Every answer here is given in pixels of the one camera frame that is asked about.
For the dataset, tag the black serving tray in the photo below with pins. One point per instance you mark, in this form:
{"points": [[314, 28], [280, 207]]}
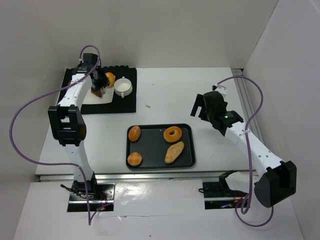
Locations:
{"points": [[153, 148]]}

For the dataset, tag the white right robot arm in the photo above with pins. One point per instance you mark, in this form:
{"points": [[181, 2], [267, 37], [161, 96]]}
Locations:
{"points": [[276, 179]]}

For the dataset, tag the white square plate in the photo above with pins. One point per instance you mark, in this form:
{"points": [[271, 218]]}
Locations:
{"points": [[91, 99]]}

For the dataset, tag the brown chocolate pastry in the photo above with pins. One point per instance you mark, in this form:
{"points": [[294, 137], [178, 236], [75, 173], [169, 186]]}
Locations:
{"points": [[99, 93]]}

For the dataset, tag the glazed donut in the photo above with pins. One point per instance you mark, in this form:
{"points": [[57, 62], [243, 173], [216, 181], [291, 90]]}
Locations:
{"points": [[172, 134], [111, 79]]}

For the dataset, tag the aluminium rail right edge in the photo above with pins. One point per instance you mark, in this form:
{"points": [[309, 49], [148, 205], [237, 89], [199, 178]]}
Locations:
{"points": [[242, 86]]}

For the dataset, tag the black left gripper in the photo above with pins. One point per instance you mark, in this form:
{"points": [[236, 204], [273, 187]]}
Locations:
{"points": [[99, 83]]}

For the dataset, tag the metal tongs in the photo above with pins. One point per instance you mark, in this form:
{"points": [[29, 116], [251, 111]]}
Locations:
{"points": [[98, 87]]}

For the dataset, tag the round bun upper left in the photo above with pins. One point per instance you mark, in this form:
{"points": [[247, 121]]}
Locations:
{"points": [[134, 133]]}

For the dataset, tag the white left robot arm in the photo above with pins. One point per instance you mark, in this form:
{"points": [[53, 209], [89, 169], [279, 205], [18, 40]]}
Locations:
{"points": [[68, 126]]}

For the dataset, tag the white soup cup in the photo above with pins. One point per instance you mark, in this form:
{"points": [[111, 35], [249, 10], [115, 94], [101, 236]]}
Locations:
{"points": [[123, 87]]}

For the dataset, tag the round bun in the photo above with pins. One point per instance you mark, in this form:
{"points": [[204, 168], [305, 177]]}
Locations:
{"points": [[134, 133], [134, 159]]}

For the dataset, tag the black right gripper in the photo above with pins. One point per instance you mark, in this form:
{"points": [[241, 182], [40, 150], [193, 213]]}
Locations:
{"points": [[201, 107]]}

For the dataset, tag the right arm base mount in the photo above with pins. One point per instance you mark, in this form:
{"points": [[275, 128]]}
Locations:
{"points": [[218, 195]]}

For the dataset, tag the oblong golden bread roll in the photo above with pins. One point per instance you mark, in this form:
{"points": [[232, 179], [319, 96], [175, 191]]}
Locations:
{"points": [[173, 152]]}

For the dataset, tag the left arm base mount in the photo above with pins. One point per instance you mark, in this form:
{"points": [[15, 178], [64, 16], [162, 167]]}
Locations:
{"points": [[100, 197]]}

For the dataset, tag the round bun lower left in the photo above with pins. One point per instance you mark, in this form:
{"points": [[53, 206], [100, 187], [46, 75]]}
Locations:
{"points": [[134, 159]]}

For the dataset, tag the black placemat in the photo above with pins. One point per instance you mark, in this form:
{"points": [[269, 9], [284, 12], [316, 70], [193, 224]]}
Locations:
{"points": [[118, 105]]}

